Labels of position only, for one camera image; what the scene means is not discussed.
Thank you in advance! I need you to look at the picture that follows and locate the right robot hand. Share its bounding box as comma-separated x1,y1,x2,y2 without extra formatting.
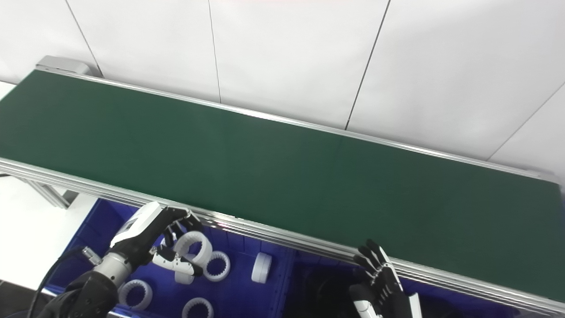
349,239,423,318

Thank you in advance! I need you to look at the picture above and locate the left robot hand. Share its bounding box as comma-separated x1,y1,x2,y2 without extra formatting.
109,201,204,278

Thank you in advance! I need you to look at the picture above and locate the white toothed ring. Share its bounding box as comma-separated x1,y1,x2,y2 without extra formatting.
174,231,213,268
182,297,215,318
118,280,153,310
203,250,231,282

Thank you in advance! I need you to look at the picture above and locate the blue bin with black parts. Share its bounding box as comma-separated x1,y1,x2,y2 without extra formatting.
285,247,526,318

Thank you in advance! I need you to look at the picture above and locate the aluminium conveyor support leg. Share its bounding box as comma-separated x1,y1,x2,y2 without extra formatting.
22,177,81,209

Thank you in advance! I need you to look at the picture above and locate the green conveyor belt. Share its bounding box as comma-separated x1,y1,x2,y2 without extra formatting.
0,66,565,316
0,69,565,304

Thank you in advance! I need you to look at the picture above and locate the blue bin with white rings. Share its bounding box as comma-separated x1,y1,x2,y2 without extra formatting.
44,198,294,318

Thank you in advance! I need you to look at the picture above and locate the grey conveyor end cap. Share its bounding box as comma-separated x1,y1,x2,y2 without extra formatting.
35,55,92,76

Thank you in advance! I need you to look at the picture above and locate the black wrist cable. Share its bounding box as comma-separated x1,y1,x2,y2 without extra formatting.
26,246,103,318

